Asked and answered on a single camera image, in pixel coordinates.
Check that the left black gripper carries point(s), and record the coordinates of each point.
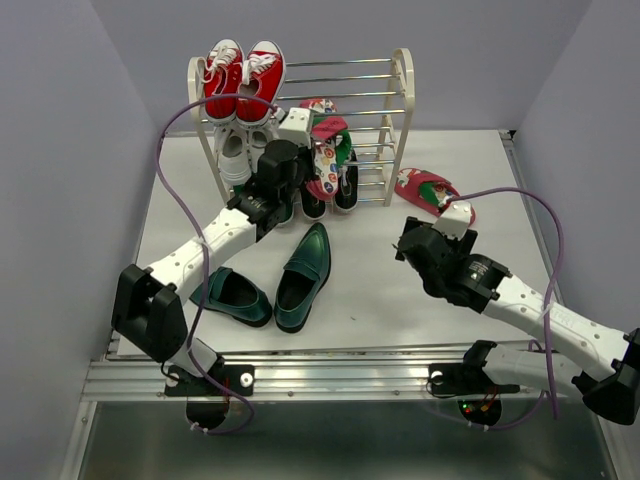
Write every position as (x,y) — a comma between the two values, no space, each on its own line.
(307,154)

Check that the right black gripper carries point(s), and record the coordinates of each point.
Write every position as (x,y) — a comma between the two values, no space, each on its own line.
(462,247)

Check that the black canvas sneaker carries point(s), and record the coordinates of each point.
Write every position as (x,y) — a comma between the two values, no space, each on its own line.
(346,197)
(312,208)

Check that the pink patterned flip-flop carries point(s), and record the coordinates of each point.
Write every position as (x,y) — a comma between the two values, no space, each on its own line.
(331,147)
(424,189)

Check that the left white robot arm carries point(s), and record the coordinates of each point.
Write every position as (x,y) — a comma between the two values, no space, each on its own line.
(148,309)

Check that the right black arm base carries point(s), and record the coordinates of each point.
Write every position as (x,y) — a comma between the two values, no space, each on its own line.
(478,397)

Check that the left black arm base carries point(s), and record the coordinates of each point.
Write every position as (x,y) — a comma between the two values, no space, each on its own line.
(217,408)

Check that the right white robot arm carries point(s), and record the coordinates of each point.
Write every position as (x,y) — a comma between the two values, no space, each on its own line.
(591,362)

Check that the cream metal shoe rack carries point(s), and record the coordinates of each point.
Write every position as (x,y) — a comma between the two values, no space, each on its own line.
(376,97)

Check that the right white sneaker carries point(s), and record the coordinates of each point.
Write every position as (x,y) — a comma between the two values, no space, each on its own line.
(260,136)

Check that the white sneaker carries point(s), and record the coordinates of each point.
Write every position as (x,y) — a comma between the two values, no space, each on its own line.
(231,154)
(260,136)

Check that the right green canvas sneaker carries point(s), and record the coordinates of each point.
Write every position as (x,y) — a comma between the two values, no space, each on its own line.
(287,215)

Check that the left white sneaker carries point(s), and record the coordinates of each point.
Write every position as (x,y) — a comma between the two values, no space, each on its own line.
(231,154)

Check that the right red canvas sneaker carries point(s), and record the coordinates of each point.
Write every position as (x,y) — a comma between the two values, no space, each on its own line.
(262,76)

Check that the red canvas sneaker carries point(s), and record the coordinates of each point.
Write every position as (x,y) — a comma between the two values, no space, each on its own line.
(262,76)
(222,75)

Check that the right green leather loafer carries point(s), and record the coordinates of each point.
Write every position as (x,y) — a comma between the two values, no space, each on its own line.
(304,276)

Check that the green leather loafer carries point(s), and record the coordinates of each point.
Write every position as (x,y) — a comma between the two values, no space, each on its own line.
(234,295)
(304,276)

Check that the left red canvas sneaker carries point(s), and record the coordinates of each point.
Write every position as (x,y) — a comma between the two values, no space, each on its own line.
(222,75)

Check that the left green leather loafer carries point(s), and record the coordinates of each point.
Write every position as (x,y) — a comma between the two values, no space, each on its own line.
(234,295)

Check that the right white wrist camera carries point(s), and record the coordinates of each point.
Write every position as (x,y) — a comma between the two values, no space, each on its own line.
(454,222)

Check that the aluminium mounting rail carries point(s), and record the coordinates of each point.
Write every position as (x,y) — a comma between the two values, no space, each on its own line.
(342,375)

